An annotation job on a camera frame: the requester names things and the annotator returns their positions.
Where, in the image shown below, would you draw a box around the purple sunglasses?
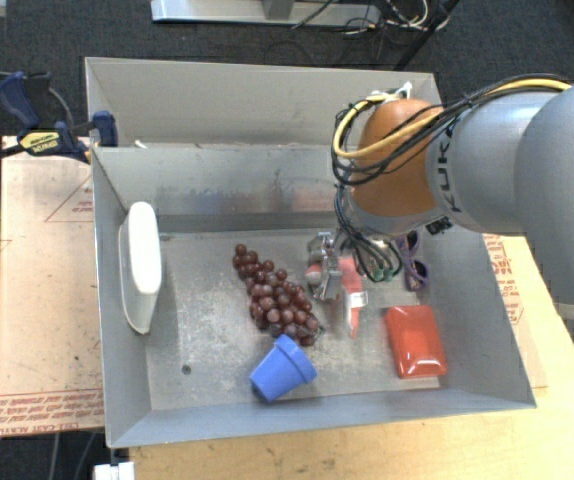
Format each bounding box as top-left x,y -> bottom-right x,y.
395,229 -> 431,293

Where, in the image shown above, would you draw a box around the white oblong dish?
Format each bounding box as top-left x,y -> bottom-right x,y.
118,201 -> 163,336

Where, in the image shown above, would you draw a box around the blue plastic cup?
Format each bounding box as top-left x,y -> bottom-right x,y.
248,333 -> 319,404

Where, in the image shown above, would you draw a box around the pink plastic object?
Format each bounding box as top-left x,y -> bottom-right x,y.
305,256 -> 370,340

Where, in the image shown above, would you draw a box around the brown cardboard board, red print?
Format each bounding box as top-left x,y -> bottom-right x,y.
0,135 -> 549,440

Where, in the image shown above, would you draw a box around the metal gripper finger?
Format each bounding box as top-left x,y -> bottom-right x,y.
307,231 -> 338,268
312,266 -> 344,303

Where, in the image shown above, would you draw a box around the red-orange rectangular block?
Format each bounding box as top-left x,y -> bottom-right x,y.
383,304 -> 449,381

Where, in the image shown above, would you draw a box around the black cylinder on white bracket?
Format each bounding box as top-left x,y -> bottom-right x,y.
424,215 -> 454,236

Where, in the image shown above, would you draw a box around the grey metal bin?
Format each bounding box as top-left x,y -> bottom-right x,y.
84,56 -> 538,449

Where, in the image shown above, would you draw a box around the dark red grape bunch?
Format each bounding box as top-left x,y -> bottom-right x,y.
231,243 -> 324,348

